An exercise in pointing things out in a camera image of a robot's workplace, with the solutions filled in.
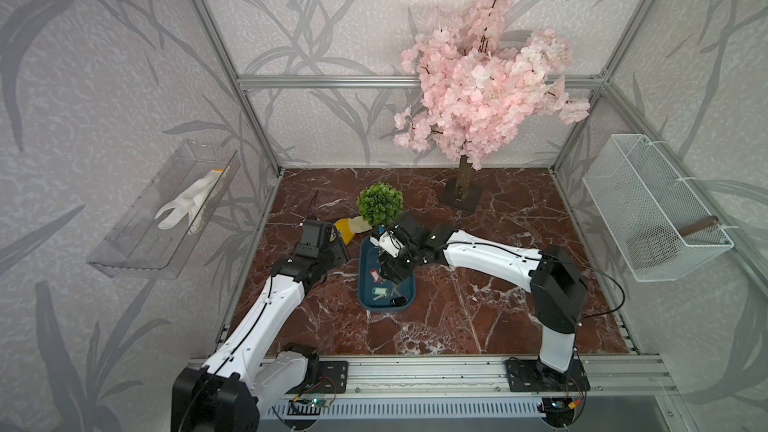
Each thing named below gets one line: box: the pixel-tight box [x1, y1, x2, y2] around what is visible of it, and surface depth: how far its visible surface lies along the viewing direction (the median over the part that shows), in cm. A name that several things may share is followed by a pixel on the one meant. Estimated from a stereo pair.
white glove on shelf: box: [154, 167, 231, 235], surface depth 68 cm
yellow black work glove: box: [334, 216, 373, 245], surface depth 102 cm
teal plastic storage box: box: [358, 236, 416, 313], surface depth 89 cm
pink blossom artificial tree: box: [393, 0, 591, 214], surface depth 71 cm
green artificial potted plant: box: [356, 182, 404, 226], surface depth 96 cm
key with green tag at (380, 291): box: [372, 287, 390, 301], surface depth 90 cm
